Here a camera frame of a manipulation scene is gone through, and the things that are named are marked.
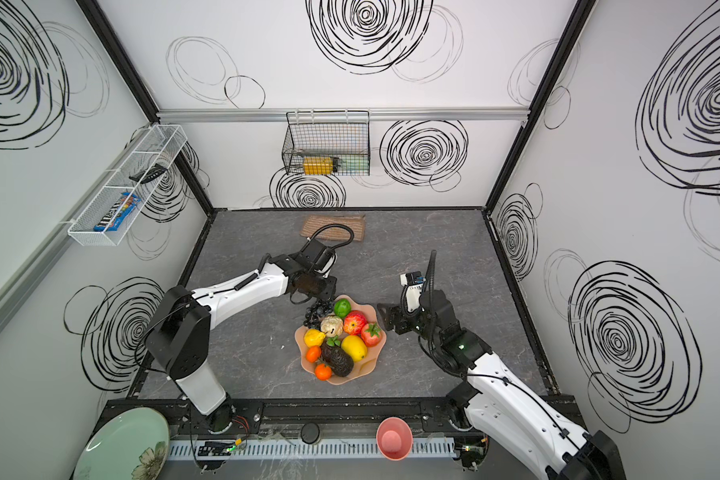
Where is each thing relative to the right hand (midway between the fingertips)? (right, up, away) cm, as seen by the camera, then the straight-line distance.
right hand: (389, 302), depth 78 cm
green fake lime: (-13, -3, +6) cm, 15 cm away
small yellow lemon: (-20, -10, +3) cm, 23 cm away
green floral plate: (-61, -32, -9) cm, 69 cm away
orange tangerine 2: (-17, -17, -4) cm, 24 cm away
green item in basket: (-10, +39, +9) cm, 41 cm away
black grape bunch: (-20, -4, +5) cm, 21 cm away
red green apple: (-5, -8, +1) cm, 10 cm away
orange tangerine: (-20, -13, 0) cm, 24 cm away
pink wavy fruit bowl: (-8, -17, +1) cm, 19 cm away
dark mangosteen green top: (-15, -11, +3) cm, 19 cm away
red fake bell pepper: (-9, -7, +4) cm, 12 cm away
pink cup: (+1, -31, -7) cm, 32 cm away
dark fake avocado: (-13, -14, -4) cm, 19 cm away
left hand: (-15, +2, +11) cm, 19 cm away
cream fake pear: (-15, -7, +3) cm, 17 cm away
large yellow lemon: (-9, -12, +1) cm, 15 cm away
